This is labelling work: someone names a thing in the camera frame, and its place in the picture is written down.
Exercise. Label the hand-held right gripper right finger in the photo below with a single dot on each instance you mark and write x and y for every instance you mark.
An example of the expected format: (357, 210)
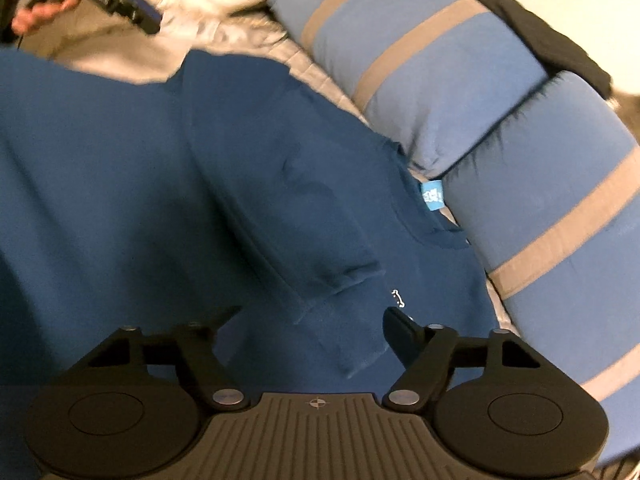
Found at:
(402, 335)

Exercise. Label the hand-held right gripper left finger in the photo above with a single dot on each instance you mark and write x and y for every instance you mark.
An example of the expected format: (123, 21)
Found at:
(210, 322)

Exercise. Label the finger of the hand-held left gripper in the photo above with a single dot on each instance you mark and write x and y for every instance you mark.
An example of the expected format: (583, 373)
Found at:
(145, 17)

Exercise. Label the dark blue shirt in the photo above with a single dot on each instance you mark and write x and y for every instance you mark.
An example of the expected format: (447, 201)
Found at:
(150, 185)

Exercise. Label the person's left hand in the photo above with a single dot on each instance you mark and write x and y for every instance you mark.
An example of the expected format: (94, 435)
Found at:
(35, 17)

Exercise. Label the blue grey-striped pillow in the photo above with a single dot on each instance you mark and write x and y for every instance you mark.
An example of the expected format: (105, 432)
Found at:
(550, 200)
(400, 60)

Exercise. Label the black cloth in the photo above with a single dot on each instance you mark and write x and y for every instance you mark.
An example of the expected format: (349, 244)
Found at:
(550, 45)

